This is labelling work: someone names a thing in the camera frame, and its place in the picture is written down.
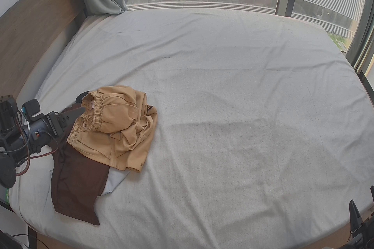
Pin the bed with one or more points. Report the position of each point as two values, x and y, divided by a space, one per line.
233 96

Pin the pale blue garment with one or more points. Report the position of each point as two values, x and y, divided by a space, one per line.
115 180

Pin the brown shorts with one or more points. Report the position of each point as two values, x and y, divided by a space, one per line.
76 183

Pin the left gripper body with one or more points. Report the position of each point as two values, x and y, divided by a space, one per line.
43 131

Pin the black garment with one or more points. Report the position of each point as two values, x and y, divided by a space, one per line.
80 97

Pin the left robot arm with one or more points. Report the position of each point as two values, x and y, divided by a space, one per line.
7 116

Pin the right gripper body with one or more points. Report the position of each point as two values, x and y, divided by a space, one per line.
366 237

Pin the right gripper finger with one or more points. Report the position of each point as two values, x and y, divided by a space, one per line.
355 217
372 198

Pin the tan shorts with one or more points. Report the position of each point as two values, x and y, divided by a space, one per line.
122 113

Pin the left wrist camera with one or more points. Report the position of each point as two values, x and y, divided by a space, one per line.
31 107

